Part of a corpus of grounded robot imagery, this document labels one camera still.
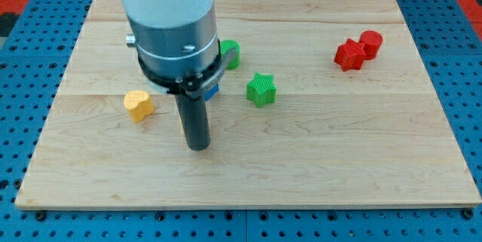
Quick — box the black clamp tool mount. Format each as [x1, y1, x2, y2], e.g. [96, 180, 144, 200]
[138, 41, 228, 99]

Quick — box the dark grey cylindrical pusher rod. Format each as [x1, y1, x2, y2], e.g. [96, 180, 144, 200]
[175, 95, 211, 151]

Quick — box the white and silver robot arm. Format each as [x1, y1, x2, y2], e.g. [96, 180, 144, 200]
[121, 0, 236, 151]

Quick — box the green star block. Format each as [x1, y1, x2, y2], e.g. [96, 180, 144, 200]
[246, 72, 277, 108]

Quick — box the red star block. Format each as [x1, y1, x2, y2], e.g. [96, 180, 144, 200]
[334, 38, 366, 72]

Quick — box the blue block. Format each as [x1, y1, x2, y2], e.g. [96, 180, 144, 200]
[204, 84, 219, 101]

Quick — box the green cylinder block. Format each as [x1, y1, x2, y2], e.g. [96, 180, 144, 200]
[220, 39, 240, 70]

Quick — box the yellow heart block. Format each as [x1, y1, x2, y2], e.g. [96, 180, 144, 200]
[124, 90, 155, 123]

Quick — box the wooden board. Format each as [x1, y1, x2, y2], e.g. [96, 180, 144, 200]
[15, 0, 481, 211]

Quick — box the red cylinder block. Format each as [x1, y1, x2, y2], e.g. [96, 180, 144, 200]
[359, 30, 383, 60]

